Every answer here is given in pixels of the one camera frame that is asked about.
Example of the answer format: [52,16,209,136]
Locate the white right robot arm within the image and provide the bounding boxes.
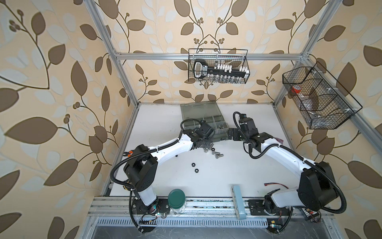
[229,112,347,214]

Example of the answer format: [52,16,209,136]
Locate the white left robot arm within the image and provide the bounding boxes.
[110,119,214,207]

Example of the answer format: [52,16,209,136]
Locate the pink candy bag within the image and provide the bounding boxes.
[275,137,284,144]

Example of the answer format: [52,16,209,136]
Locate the green lid glass jar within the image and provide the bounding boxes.
[168,189,187,214]

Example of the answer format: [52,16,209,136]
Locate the light blue block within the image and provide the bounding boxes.
[231,185,247,220]

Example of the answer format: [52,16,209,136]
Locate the socket set rail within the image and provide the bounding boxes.
[191,59,250,79]

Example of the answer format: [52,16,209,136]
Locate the black wire basket back wall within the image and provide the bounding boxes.
[188,48,250,84]

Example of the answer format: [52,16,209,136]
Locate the black wire basket wall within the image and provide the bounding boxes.
[282,62,363,129]
[188,48,250,84]

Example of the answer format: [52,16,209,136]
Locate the black wire basket right wall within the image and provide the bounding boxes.
[282,62,363,129]

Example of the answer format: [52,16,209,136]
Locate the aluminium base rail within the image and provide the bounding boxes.
[88,195,335,229]

